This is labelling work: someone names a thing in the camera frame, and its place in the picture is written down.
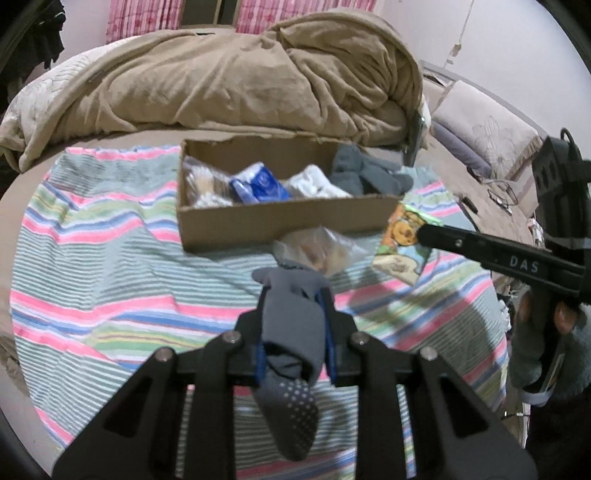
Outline clear plastic zip bag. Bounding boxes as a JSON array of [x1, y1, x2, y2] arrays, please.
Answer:
[[273, 226, 370, 277]]

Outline dark grey grip sock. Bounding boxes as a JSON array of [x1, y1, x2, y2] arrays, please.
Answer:
[[252, 264, 332, 461]]

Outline cartoon tissue pack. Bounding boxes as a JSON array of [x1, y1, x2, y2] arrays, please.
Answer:
[[372, 203, 443, 286]]

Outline white socks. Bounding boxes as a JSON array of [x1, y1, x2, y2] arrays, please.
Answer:
[[283, 164, 352, 199]]

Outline blue tissue pack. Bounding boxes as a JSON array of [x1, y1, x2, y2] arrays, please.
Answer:
[[229, 162, 291, 205]]

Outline grey knitted gloves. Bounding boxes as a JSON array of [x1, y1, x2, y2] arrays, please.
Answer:
[[329, 144, 414, 197]]

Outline cotton swabs bag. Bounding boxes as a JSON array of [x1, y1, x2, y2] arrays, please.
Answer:
[[182, 156, 233, 209]]

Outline right hand in grey glove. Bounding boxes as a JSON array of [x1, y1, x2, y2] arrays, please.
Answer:
[[509, 289, 590, 407]]

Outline eyeglasses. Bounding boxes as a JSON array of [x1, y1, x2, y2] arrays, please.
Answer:
[[483, 179, 519, 216]]

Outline small black car key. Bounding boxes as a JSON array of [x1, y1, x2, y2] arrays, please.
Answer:
[[460, 195, 478, 214]]

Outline grey pillow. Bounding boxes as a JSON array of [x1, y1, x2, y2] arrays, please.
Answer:
[[432, 122, 492, 178]]

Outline white floral pillow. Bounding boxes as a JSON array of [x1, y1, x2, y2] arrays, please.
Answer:
[[432, 81, 542, 178]]

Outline open cardboard box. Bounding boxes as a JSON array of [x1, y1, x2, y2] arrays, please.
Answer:
[[174, 132, 417, 254]]

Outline beige fleece blanket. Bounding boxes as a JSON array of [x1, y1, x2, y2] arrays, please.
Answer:
[[1, 8, 424, 173]]

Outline pink curtains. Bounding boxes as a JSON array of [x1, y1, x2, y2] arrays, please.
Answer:
[[106, 1, 376, 43]]

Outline pile of black clothes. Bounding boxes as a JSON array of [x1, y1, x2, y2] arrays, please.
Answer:
[[1, 0, 66, 111]]

